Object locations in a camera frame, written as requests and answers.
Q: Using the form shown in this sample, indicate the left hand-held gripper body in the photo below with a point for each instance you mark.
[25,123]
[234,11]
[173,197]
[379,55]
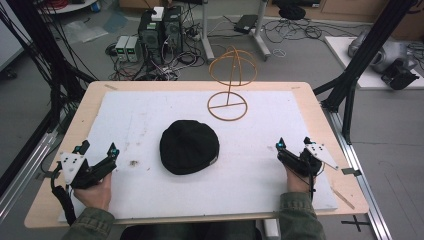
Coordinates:
[75,166]

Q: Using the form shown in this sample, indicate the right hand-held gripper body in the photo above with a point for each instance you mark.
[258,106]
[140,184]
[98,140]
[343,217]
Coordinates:
[300,163]

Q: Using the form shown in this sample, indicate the black knit hat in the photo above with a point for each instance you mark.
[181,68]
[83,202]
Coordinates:
[188,146]

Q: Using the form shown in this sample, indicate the person's right hand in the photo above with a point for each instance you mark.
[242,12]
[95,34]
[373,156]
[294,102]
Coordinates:
[298,183]

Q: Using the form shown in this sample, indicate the person's left hand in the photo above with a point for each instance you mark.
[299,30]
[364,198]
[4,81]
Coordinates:
[96,195]

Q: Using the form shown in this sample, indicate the thin wooden strip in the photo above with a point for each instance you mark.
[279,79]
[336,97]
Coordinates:
[343,199]

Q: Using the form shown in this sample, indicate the white foam mat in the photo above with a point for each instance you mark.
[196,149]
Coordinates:
[233,186]

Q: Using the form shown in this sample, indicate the white table leg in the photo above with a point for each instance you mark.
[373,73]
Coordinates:
[271,228]

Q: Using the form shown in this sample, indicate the black tape cross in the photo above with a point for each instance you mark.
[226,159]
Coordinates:
[356,222]

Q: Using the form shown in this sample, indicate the white platform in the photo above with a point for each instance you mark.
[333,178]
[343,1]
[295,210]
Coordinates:
[340,53]

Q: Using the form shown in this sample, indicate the grey bench power supply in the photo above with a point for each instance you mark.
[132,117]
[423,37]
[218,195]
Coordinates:
[121,48]
[133,49]

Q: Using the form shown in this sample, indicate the black device on platform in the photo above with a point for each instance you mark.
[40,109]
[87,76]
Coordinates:
[398,76]

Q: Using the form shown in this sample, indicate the clear plastic sheet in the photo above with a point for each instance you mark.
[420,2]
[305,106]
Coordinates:
[85,31]

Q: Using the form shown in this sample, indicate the grey rounded machine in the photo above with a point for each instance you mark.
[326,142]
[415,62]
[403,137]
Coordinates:
[388,55]

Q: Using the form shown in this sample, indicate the black computer tower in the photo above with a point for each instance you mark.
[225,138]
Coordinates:
[151,36]
[172,30]

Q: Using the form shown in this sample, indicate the white metal stand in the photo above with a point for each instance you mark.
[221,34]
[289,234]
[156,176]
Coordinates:
[208,43]

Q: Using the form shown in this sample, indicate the flat black device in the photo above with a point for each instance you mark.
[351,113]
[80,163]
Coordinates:
[246,24]

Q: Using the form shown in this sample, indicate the round black stool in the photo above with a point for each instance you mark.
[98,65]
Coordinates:
[292,12]

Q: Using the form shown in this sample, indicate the white box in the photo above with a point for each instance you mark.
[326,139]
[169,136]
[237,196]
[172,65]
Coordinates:
[158,13]

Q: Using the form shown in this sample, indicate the grey metal bracket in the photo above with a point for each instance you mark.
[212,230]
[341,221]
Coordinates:
[45,175]
[350,171]

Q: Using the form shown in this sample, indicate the aluminium rail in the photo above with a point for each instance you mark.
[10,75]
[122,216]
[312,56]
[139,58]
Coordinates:
[23,176]
[366,200]

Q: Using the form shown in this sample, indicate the black metal frame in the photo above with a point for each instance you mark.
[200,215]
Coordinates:
[43,50]
[360,56]

